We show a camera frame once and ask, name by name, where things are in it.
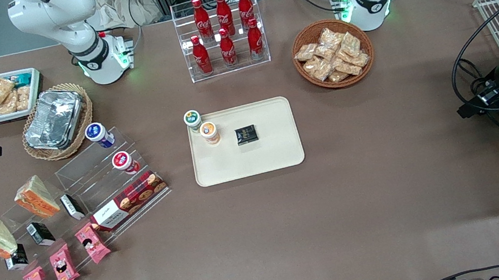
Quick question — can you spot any oval tan wicker basket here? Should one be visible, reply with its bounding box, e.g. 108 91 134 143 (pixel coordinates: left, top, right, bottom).
14 79 101 166

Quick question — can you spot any orange-lid cup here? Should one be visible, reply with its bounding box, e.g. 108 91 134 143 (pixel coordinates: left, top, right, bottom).
198 120 222 148

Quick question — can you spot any small black and white box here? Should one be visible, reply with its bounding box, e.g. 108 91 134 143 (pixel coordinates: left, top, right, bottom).
59 190 86 223

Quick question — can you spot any black chocolate box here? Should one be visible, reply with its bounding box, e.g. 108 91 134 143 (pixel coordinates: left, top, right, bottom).
234 124 260 147

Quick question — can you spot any blue-lid cup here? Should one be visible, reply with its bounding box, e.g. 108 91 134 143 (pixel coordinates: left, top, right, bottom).
83 119 117 152

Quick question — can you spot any green-lid cup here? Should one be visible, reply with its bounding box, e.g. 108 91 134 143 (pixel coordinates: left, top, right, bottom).
182 109 205 135

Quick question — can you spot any clear acrylic stepped stand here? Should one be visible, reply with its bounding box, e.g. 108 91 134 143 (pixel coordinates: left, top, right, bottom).
48 118 180 252
0 168 124 280

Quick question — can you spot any red tartan cookie box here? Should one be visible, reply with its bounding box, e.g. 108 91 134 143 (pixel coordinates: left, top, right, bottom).
84 168 174 235

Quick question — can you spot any cream plastic tray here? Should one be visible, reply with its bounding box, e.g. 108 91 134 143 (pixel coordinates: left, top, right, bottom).
184 94 308 189

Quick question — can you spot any silver foil container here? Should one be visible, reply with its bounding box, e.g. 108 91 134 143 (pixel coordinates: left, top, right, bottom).
17 84 91 156

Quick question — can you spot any round brown wicker basket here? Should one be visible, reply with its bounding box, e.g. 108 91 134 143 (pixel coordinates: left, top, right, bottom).
287 13 380 96

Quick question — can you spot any red cola bottle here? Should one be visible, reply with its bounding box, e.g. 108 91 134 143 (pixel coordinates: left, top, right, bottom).
189 33 214 77
243 17 268 62
190 0 215 44
216 26 240 70
237 0 258 30
214 0 237 38

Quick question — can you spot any clear acrylic bottle rack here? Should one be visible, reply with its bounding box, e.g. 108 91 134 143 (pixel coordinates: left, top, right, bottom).
168 0 273 86

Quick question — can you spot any black power cord with plug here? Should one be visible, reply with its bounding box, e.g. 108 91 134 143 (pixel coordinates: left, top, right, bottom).
461 52 499 146

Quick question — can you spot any red-lid cup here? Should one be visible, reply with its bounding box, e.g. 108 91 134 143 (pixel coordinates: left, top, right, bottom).
110 148 142 178

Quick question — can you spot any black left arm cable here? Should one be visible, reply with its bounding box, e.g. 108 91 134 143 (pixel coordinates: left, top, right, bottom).
439 0 499 120

